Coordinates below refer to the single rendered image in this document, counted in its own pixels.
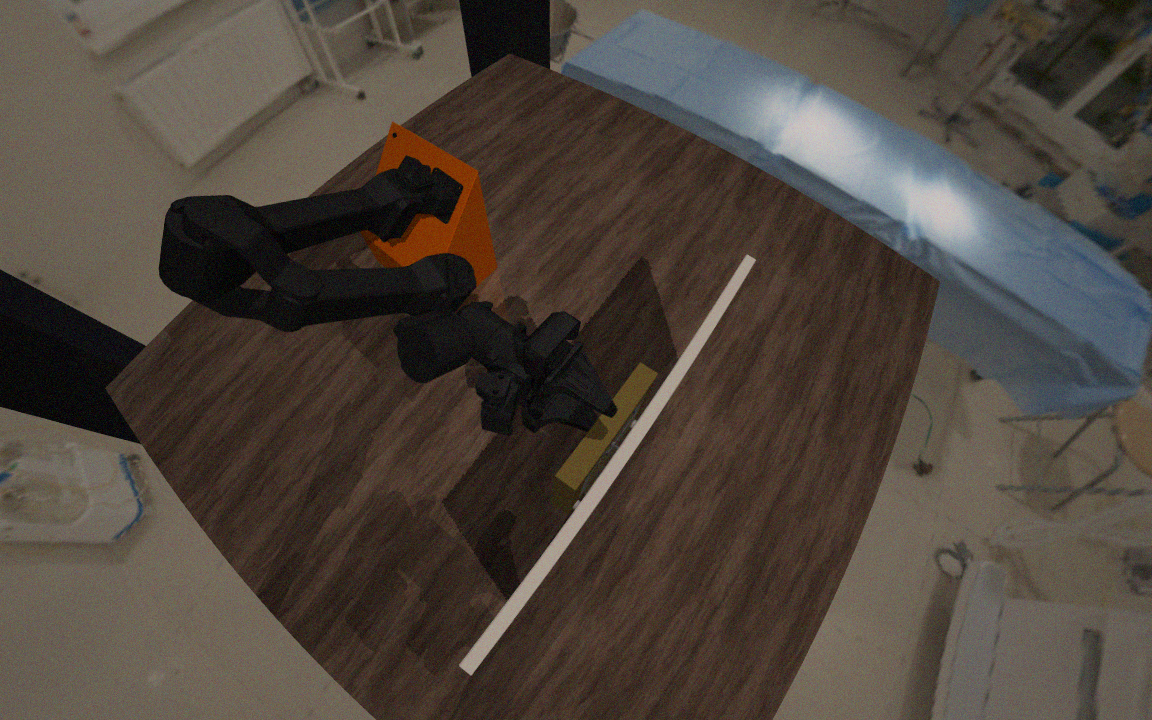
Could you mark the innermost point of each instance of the gold picture frame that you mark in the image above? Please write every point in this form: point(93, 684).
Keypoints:
point(576, 474)

